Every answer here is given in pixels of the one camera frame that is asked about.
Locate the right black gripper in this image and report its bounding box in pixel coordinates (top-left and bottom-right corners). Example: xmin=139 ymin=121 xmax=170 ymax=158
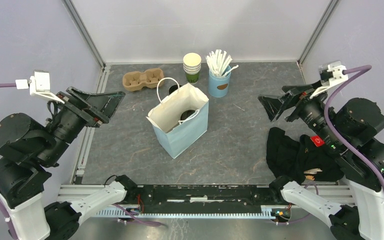
xmin=257 ymin=76 xmax=346 ymax=149

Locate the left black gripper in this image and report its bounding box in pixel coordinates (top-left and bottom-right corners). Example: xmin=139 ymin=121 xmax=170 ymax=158
xmin=40 ymin=82 xmax=129 ymax=163

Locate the white and blue paper bag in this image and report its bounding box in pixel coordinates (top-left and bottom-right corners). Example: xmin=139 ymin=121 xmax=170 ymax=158
xmin=146 ymin=77 xmax=209 ymax=159

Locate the black cup lid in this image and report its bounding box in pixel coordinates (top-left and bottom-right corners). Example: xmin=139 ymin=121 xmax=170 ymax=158
xmin=180 ymin=109 xmax=196 ymax=121

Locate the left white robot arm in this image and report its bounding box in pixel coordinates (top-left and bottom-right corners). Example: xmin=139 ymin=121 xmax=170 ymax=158
xmin=0 ymin=79 xmax=137 ymax=240

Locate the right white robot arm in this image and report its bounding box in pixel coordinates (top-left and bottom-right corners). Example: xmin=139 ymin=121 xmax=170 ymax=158
xmin=258 ymin=61 xmax=384 ymax=240

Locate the red emergency button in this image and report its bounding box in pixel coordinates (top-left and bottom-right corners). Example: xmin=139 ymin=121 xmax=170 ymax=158
xmin=310 ymin=135 xmax=325 ymax=147

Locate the black cloth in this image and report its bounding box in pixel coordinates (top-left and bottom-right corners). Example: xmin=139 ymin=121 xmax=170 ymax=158
xmin=266 ymin=127 xmax=344 ymax=184

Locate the blue straw holder can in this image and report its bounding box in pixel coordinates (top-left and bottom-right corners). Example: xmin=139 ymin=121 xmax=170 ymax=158
xmin=208 ymin=71 xmax=231 ymax=98

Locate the stack of black lids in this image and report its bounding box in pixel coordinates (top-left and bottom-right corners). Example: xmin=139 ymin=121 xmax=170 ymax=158
xmin=168 ymin=85 xmax=182 ymax=95

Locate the stack of paper cups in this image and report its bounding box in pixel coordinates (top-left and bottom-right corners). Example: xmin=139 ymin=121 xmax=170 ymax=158
xmin=183 ymin=52 xmax=202 ymax=85

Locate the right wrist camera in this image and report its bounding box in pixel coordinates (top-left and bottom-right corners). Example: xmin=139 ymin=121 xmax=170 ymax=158
xmin=310 ymin=60 xmax=349 ymax=99

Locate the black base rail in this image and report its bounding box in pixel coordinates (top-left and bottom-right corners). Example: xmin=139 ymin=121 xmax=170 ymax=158
xmin=118 ymin=184 xmax=288 ymax=214

